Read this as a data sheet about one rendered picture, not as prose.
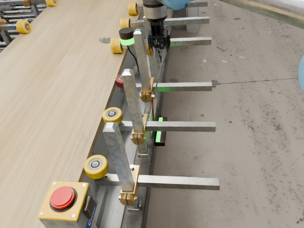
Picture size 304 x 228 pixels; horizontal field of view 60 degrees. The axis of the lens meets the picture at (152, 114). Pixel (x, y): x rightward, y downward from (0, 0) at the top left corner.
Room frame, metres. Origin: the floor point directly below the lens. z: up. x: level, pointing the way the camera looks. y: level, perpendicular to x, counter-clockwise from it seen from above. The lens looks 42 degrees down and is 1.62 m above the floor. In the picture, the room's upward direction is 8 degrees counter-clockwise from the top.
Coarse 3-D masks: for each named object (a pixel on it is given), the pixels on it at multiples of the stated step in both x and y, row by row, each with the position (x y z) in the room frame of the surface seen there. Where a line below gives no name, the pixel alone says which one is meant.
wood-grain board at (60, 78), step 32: (64, 0) 2.30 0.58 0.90; (96, 0) 2.19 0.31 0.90; (128, 0) 2.08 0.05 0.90; (32, 32) 1.75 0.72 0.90; (64, 32) 1.68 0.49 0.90; (96, 32) 1.61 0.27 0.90; (0, 64) 1.37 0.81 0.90; (32, 64) 1.32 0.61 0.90; (64, 64) 1.27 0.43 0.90; (96, 64) 1.22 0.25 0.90; (0, 96) 1.05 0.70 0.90; (32, 96) 1.02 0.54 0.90; (64, 96) 0.98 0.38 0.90; (96, 96) 0.95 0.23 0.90; (0, 128) 0.82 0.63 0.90; (32, 128) 0.80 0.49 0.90; (64, 128) 0.77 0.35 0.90; (96, 128) 0.74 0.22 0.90; (0, 160) 0.65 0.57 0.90; (32, 160) 0.63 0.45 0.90; (64, 160) 0.61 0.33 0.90; (0, 192) 0.51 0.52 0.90; (32, 192) 0.49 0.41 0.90; (0, 224) 0.40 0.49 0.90; (32, 224) 0.38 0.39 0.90
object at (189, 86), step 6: (138, 84) 1.05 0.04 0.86; (162, 84) 1.02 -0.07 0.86; (168, 84) 1.01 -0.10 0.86; (174, 84) 1.01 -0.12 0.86; (180, 84) 1.00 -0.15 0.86; (186, 84) 0.99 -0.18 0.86; (192, 84) 0.99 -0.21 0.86; (198, 84) 0.98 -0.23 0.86; (204, 84) 0.97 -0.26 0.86; (210, 84) 0.97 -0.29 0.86; (138, 90) 1.03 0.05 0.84; (156, 90) 1.01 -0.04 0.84; (162, 90) 1.00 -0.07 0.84; (168, 90) 1.00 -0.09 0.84; (174, 90) 0.99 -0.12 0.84; (180, 90) 0.98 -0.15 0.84; (186, 90) 0.98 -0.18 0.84; (192, 90) 0.97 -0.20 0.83; (198, 90) 0.97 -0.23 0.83; (204, 90) 0.96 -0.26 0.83; (210, 90) 0.95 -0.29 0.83
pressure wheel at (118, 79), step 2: (120, 74) 1.09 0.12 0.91; (116, 76) 1.07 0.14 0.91; (118, 76) 1.07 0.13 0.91; (120, 76) 1.07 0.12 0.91; (116, 78) 1.06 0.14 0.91; (118, 78) 1.05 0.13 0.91; (120, 78) 1.06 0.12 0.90; (116, 80) 1.04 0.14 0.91; (118, 80) 1.04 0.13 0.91; (120, 80) 1.04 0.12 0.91; (122, 80) 1.04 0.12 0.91; (116, 82) 1.04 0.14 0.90; (118, 82) 1.03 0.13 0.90; (120, 82) 1.02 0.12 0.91; (122, 82) 1.02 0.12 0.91; (118, 84) 1.03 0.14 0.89; (120, 84) 1.02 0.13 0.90; (122, 84) 1.02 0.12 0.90; (118, 86) 1.03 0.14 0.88; (120, 86) 1.02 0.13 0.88; (122, 86) 1.02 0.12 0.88
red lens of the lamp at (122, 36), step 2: (132, 28) 1.01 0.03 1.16; (132, 32) 0.98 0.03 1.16; (120, 34) 0.98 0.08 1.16; (122, 34) 0.98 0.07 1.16; (124, 34) 0.97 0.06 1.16; (126, 34) 0.97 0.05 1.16; (128, 34) 0.97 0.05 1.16; (130, 34) 0.98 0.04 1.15; (132, 34) 0.98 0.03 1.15; (120, 36) 0.99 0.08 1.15; (122, 36) 0.98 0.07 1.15; (124, 36) 0.97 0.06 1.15; (126, 36) 0.97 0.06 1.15; (128, 36) 0.97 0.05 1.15; (130, 36) 0.98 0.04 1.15; (132, 36) 0.98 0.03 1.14; (122, 38) 0.98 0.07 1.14; (124, 38) 0.97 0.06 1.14; (126, 38) 0.97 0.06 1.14; (128, 38) 0.97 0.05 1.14
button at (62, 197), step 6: (66, 186) 0.27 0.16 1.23; (54, 192) 0.26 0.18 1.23; (60, 192) 0.26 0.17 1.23; (66, 192) 0.26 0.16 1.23; (72, 192) 0.26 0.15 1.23; (54, 198) 0.25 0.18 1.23; (60, 198) 0.25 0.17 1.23; (66, 198) 0.24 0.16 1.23; (72, 198) 0.24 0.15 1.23; (54, 204) 0.24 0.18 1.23; (60, 204) 0.23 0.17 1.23; (66, 204) 0.23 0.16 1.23
